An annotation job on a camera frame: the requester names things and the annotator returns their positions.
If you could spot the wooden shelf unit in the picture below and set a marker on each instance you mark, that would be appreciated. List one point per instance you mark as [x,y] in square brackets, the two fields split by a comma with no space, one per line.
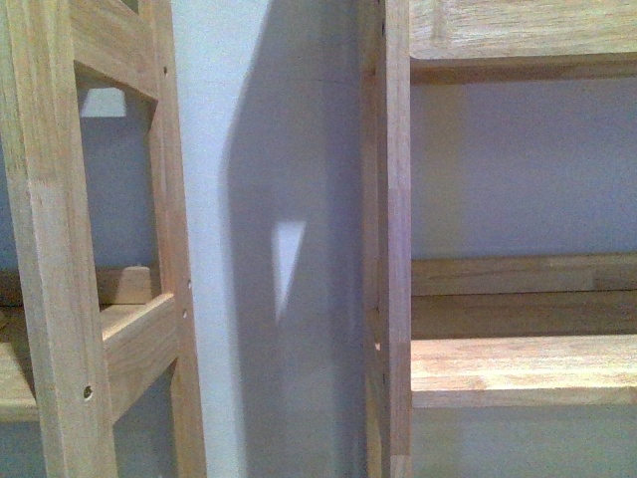
[498,147]
[96,302]

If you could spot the right wooden shelf unit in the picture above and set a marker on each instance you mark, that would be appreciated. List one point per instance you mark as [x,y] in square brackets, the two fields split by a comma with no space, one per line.
[498,147]

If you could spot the left wooden shelf unit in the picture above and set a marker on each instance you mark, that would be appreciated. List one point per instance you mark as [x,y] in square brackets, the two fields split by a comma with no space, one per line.
[96,302]

